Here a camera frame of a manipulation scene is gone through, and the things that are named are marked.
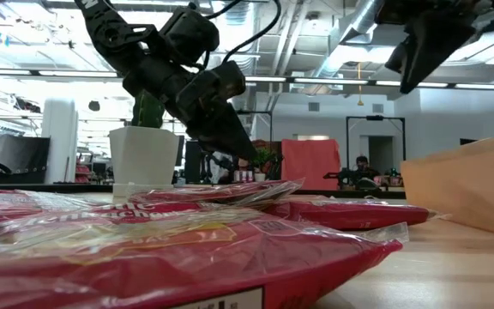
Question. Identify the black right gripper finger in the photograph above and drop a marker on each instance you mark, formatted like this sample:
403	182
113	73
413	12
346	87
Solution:
395	60
427	56

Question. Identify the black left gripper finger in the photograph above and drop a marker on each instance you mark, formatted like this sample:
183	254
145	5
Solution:
230	137

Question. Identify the red popcorn bag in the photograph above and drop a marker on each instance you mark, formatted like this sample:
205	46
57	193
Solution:
187	266
212	193
350	214
15	199

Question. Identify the black background robot arm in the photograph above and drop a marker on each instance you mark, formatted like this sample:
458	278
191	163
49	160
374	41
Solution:
343	176

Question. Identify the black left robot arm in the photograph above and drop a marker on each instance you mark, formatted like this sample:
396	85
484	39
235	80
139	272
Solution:
110	34

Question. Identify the green cactus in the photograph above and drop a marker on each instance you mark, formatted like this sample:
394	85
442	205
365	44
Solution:
147	111

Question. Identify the person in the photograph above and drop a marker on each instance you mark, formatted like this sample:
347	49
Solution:
363	165
220	169

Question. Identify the small green potted plant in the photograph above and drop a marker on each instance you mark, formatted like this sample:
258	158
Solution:
262	161

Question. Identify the pink can pack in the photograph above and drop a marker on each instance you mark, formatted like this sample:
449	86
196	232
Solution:
243	176

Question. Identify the black monitor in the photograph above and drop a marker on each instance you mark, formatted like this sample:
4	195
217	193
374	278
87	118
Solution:
193	161

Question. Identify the yellow pendant lamp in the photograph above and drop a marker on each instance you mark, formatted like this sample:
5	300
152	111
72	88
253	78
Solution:
359	101

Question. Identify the ceiling light strip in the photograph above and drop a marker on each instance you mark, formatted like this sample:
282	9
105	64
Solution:
330	80
80	73
487	86

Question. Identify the white plant pot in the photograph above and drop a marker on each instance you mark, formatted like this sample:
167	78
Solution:
144	154

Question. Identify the orange fabric partition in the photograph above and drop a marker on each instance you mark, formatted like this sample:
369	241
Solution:
311	163

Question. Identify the white round column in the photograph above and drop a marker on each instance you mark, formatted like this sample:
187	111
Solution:
59	141

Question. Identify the cardboard box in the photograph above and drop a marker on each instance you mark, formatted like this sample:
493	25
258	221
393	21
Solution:
470	184

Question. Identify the black fabric partition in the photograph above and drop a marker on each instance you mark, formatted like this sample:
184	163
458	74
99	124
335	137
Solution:
15	156

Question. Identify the silver smooth air duct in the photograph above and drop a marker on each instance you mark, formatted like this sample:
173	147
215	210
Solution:
350	38

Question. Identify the grey wall vent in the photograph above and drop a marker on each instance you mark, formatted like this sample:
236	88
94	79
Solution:
313	107
377	108

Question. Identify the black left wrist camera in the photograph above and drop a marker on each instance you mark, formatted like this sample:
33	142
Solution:
212	86

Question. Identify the silver ribbed air duct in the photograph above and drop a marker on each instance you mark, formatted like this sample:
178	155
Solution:
240	30

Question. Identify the black aluminium table frame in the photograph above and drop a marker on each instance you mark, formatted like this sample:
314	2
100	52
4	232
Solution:
37	187

